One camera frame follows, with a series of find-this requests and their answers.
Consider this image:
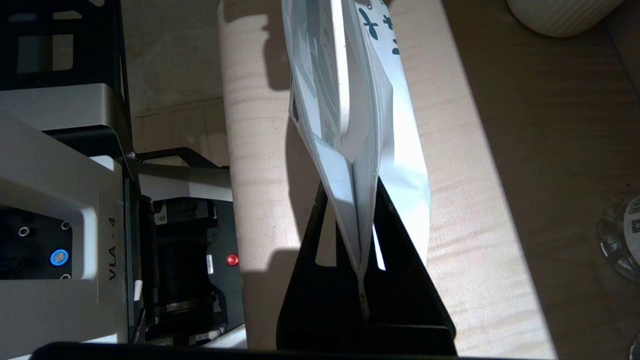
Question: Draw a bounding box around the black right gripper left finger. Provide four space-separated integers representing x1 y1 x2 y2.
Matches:
276 183 365 328

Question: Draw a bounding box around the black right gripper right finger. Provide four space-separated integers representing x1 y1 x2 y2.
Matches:
366 178 457 341

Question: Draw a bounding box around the white blue horse pouch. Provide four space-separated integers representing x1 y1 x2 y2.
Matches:
280 0 432 321

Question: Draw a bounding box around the robot wheeled base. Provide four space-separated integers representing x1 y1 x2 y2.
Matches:
131 147 248 351

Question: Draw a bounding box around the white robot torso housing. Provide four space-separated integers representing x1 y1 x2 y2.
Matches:
0 112 132 360

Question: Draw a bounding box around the white ribbed ceramic mug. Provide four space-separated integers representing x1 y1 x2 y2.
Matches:
506 0 627 38

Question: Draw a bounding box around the black torso frame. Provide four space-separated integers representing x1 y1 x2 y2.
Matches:
0 0 133 156

